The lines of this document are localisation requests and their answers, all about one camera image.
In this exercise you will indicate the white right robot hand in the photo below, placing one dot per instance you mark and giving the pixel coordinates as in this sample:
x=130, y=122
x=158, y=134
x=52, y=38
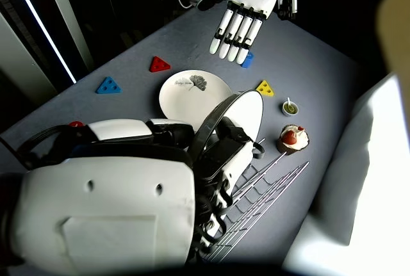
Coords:
x=105, y=208

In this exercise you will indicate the white plate with ginkgo print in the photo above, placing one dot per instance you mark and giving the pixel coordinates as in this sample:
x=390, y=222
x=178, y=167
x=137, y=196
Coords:
x=185, y=103
x=246, y=112

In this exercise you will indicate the blue hexagonal block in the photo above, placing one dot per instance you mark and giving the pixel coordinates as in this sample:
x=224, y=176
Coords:
x=248, y=63

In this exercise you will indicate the red cylinder with white cross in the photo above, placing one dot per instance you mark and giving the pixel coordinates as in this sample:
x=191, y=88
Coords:
x=77, y=124

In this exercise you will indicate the yellow triangle block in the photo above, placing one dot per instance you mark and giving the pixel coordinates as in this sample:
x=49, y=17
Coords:
x=264, y=89

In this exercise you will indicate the small white spoon in cup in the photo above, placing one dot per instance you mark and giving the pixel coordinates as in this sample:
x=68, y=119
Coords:
x=289, y=100

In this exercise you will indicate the red triangle block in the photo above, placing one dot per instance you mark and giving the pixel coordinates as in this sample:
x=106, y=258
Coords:
x=159, y=65

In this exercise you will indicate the blue triangle block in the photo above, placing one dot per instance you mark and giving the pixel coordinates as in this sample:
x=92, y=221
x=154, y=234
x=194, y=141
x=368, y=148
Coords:
x=109, y=87

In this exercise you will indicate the small cup of green sauce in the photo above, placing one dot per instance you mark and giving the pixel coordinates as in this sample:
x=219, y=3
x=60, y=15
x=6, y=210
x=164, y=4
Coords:
x=290, y=111

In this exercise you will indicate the beige blurred object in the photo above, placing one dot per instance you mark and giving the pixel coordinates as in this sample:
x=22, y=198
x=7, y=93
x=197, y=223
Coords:
x=395, y=26

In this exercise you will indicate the cupcake with cream and strawberry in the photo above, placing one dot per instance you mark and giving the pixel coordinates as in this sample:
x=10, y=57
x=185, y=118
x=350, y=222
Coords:
x=293, y=141

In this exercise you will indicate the grey panel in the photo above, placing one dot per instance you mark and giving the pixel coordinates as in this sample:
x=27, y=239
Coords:
x=22, y=58

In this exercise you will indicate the white light strip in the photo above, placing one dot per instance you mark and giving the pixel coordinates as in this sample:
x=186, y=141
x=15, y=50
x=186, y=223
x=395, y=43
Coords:
x=41, y=29

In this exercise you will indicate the white post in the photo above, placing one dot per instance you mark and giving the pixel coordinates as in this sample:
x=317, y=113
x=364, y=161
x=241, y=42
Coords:
x=67, y=16

